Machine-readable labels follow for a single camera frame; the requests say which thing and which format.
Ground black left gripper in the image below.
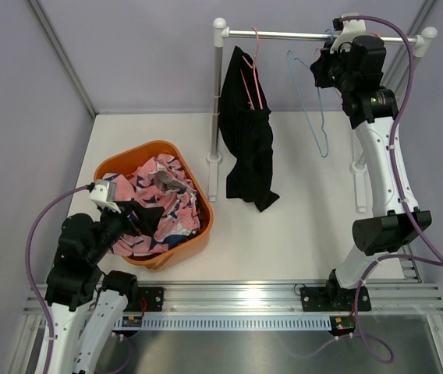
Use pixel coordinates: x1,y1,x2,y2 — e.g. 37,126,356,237
87,199,164,263

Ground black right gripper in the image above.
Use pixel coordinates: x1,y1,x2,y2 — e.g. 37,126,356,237
312,41,356,95

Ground pink patterned shorts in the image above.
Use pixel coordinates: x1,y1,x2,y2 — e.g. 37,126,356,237
104,153,201,257

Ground blue hanger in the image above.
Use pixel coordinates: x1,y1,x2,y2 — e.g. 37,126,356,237
285,41,331,159

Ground pink hanger of black shorts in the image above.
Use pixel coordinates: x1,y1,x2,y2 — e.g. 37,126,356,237
240,27,264,111

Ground black shorts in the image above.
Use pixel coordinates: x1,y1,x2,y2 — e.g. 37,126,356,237
218,46,279,212

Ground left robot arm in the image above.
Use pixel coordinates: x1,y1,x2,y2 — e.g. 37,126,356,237
36,201,164,373

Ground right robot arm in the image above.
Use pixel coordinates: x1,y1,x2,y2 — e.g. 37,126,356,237
299,34,432,312

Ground orange plastic basket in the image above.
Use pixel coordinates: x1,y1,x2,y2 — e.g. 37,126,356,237
94,140,214,271

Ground metal clothes rack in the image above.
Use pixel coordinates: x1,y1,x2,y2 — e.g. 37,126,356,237
207,13,438,211

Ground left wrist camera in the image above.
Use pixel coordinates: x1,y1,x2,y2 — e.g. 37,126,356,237
89,179,121,213

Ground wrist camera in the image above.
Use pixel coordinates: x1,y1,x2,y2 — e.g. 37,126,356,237
89,179,121,213
330,12,367,54

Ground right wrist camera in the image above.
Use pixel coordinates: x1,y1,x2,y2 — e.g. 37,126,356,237
330,12,367,54

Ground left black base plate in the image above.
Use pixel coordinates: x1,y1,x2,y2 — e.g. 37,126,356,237
124,287,165,312

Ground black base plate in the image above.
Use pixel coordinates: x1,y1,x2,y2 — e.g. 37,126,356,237
299,286,356,312
124,287,165,312

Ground white slotted cable duct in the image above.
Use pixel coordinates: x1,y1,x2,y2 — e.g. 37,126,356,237
113,316,332,331

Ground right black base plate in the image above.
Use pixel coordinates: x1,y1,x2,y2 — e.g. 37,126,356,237
299,286,356,312

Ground aluminium mounting rail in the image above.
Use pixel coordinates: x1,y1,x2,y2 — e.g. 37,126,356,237
22,283,443,317

